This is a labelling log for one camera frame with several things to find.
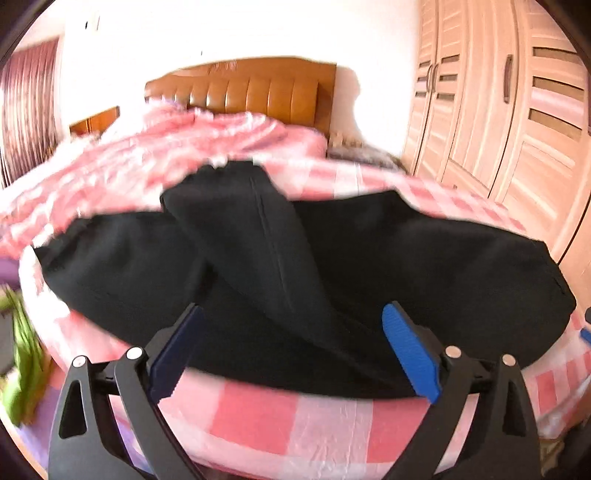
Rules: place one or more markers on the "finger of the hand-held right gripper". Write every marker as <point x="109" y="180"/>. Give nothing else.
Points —
<point x="586" y="336"/>

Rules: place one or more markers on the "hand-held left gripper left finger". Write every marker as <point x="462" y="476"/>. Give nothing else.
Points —
<point x="180" y="350"/>

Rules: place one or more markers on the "black pants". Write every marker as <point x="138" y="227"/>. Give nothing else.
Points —
<point x="323" y="254"/>

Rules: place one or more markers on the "pink striped curtain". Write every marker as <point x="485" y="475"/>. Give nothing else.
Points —
<point x="27" y="106"/>

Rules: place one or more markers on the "pink checked bed sheet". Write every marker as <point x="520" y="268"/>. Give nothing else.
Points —
<point x="258" y="415"/>

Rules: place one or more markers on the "light wooden wardrobe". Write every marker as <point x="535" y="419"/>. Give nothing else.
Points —
<point x="503" y="115"/>

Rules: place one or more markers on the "brown padded headboard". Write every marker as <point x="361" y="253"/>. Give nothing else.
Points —
<point x="258" y="92"/>

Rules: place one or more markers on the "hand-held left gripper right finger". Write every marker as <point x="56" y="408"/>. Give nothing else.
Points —
<point x="411" y="350"/>

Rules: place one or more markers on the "pink checked quilt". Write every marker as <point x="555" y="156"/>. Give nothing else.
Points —
<point x="138" y="157"/>

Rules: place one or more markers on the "brown wooden nightstand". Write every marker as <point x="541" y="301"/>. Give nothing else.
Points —
<point x="94" y="121"/>

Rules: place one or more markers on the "green cloth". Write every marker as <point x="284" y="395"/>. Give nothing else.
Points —
<point x="25" y="369"/>

